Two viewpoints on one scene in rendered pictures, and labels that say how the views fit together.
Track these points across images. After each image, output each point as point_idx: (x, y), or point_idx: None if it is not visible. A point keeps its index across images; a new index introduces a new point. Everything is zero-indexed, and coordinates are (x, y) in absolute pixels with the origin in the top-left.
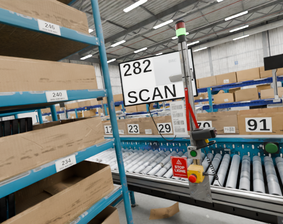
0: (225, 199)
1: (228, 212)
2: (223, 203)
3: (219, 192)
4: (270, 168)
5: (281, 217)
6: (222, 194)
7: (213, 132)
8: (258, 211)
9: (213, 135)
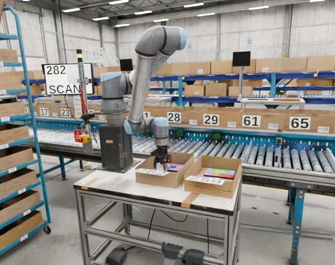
0: (99, 152)
1: (100, 160)
2: (98, 155)
3: (96, 149)
4: (135, 141)
5: None
6: (98, 150)
7: (90, 115)
8: None
9: (90, 117)
